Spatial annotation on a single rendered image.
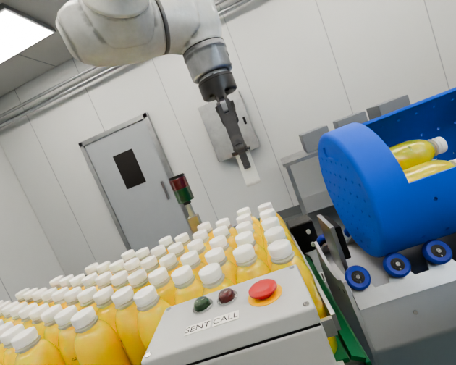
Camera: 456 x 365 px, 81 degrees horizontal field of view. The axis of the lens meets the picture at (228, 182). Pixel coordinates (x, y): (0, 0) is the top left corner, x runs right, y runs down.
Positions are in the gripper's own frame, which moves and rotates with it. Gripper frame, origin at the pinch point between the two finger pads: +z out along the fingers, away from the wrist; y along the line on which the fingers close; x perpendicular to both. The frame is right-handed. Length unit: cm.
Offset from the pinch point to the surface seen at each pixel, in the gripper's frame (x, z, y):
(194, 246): 18.2, 12.6, 1.7
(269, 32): -83, -131, 326
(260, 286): 3.0, 11.4, -27.1
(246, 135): -7, -16, 312
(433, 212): -26.8, 16.8, -11.5
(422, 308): -20.8, 34.1, -10.4
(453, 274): -28.1, 30.1, -9.4
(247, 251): 5.0, 12.4, -12.5
